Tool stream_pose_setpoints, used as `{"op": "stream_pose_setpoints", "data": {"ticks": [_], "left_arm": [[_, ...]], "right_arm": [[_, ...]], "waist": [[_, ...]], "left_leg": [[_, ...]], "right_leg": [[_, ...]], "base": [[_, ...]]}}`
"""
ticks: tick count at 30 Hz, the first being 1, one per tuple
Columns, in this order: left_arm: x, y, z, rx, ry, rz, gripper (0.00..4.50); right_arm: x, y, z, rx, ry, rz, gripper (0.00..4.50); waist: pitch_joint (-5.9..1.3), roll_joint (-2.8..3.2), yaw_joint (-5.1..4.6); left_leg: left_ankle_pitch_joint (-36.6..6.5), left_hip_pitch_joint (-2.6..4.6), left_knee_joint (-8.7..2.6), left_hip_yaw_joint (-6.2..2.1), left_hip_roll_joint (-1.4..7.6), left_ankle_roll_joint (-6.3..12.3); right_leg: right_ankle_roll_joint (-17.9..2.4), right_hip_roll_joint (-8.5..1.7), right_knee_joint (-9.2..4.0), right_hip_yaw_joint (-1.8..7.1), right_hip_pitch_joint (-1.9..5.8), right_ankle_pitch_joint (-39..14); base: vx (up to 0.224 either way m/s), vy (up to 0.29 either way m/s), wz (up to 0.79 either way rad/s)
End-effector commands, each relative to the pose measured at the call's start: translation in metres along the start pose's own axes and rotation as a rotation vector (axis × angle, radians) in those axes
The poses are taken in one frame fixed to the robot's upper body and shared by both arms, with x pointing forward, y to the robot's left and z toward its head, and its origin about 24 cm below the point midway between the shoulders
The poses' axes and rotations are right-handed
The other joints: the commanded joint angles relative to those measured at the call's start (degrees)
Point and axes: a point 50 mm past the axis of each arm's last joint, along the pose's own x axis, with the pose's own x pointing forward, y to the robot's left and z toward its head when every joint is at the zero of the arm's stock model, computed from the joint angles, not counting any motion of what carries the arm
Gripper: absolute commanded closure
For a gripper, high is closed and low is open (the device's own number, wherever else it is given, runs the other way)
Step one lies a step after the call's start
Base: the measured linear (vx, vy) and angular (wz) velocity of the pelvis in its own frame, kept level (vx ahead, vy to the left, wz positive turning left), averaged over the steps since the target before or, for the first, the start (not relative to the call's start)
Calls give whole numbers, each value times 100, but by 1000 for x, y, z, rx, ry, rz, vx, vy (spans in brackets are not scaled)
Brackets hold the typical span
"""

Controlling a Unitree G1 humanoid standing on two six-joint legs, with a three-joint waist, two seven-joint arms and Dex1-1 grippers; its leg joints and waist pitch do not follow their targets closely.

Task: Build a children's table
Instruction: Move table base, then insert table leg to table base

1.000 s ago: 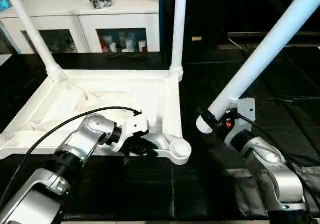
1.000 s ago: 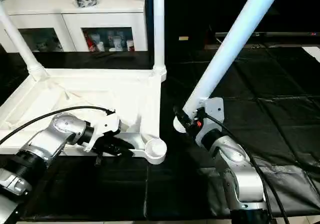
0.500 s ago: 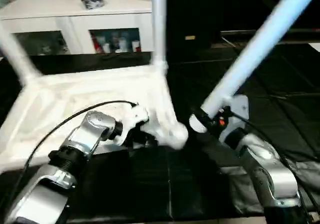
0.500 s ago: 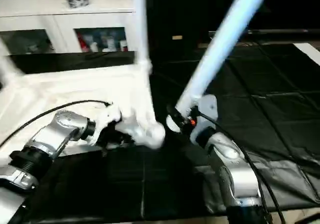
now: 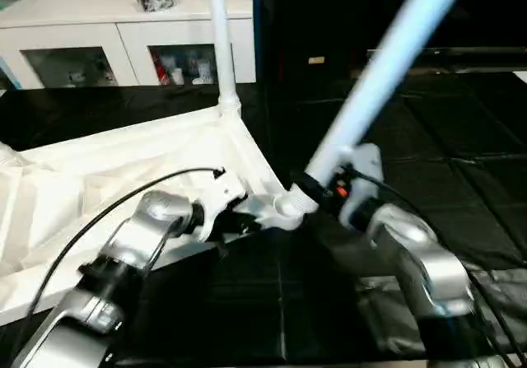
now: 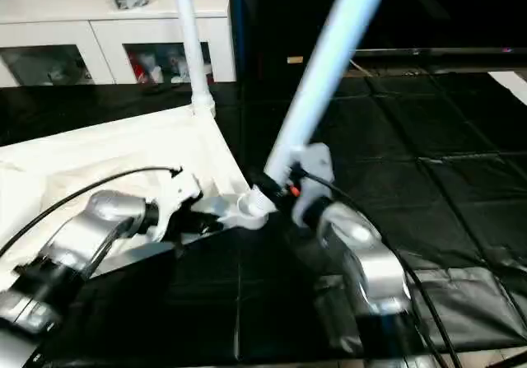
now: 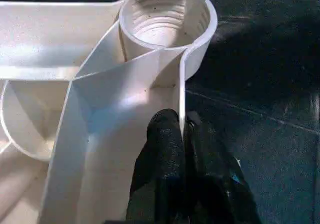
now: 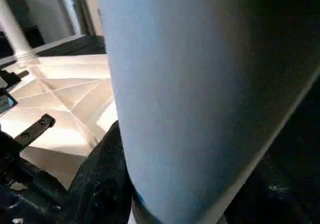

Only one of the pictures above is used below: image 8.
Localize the black work mat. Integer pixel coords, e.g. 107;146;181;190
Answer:
0;33;320;224

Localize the white plastic table top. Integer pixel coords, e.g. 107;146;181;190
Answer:
0;53;122;190

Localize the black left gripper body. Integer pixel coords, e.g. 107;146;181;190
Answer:
0;114;68;224

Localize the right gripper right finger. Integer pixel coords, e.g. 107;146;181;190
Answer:
222;149;320;224

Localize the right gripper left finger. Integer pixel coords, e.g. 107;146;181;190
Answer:
64;120;135;224

